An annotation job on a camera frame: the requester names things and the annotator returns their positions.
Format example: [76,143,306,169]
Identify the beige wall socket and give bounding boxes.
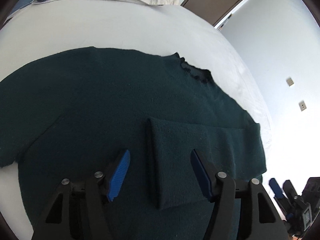
[286,77,294,86]
[299,101,306,111]

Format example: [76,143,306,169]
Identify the lower beige wall socket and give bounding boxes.
[299,101,306,111]

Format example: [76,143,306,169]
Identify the dark green knit sweater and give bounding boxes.
[1,47,266,239]

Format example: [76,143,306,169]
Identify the upper beige wall socket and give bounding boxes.
[286,77,294,86]

